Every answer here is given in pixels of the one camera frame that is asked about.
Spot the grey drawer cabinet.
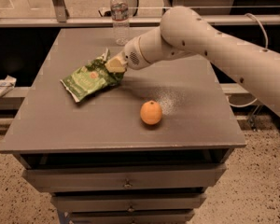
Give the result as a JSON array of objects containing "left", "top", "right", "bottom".
[{"left": 0, "top": 26, "right": 247, "bottom": 224}]

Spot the metal railing frame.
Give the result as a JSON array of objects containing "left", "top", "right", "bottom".
[{"left": 0, "top": 0, "right": 280, "bottom": 27}]

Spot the bottom grey drawer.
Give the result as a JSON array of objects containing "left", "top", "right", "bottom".
[{"left": 70, "top": 210, "right": 194, "bottom": 224}]

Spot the top grey drawer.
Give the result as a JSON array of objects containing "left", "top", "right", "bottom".
[{"left": 22, "top": 164, "right": 226, "bottom": 193}]

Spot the middle grey drawer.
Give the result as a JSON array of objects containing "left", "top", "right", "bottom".
[{"left": 51, "top": 193, "right": 206, "bottom": 213}]

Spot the clear plastic water bottle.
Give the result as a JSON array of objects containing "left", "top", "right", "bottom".
[{"left": 110, "top": 0, "right": 130, "bottom": 46}]

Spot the orange fruit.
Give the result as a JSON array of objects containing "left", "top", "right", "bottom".
[{"left": 140, "top": 101, "right": 162, "bottom": 125}]

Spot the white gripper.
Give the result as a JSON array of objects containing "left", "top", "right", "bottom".
[{"left": 105, "top": 36, "right": 151, "bottom": 73}]

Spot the white cable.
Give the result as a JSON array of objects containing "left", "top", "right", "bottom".
[{"left": 227, "top": 12, "right": 269, "bottom": 108}]

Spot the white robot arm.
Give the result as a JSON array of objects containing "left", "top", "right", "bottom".
[{"left": 105, "top": 7, "right": 280, "bottom": 118}]

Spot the grey drawer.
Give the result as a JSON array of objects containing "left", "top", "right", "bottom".
[
  {"left": 51, "top": 193, "right": 206, "bottom": 213},
  {"left": 70, "top": 210, "right": 194, "bottom": 224},
  {"left": 22, "top": 164, "right": 226, "bottom": 193}
]

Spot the green jalapeno chip bag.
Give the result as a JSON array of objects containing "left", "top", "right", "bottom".
[{"left": 61, "top": 49, "right": 124, "bottom": 103}]

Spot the white packet on ledge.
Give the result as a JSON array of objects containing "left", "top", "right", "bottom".
[{"left": 0, "top": 76, "right": 17, "bottom": 98}]

